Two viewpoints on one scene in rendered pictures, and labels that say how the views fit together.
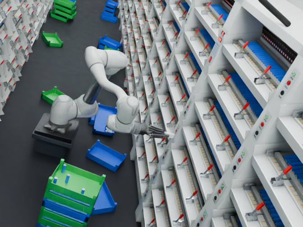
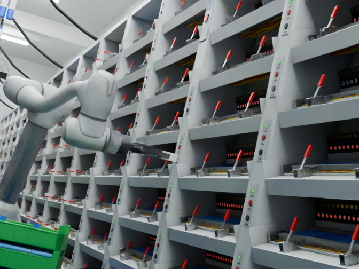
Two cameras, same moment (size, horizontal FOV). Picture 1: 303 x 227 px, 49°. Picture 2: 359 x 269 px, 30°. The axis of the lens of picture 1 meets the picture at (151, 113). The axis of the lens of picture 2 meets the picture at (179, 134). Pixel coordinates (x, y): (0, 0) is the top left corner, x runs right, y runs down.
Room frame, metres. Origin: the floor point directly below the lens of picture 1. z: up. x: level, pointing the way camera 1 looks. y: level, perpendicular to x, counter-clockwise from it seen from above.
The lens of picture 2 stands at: (-0.69, -0.16, 0.55)
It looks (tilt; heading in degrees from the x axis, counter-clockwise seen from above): 8 degrees up; 0
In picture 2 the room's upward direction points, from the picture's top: 12 degrees clockwise
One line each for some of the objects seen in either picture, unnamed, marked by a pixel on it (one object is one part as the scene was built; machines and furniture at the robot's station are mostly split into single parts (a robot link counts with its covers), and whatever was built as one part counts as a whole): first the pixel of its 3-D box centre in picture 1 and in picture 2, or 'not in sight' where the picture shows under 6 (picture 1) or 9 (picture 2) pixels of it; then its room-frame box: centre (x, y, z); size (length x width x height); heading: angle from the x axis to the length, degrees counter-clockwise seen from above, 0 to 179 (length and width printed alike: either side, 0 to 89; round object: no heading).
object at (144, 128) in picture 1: (146, 129); (130, 146); (1.79, -0.01, 0.80); 0.09 x 0.08 x 0.07; 108
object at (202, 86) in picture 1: (191, 131); (204, 148); (1.89, -0.29, 0.87); 0.20 x 0.09 x 1.74; 108
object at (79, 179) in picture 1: (77, 181); (20, 228); (1.51, 0.26, 0.44); 0.30 x 0.20 x 0.08; 93
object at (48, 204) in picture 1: (71, 198); not in sight; (1.51, 0.26, 0.28); 0.30 x 0.20 x 0.08; 93
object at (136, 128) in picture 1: (135, 127); (111, 141); (1.77, 0.06, 0.80); 0.09 x 0.06 x 0.09; 18
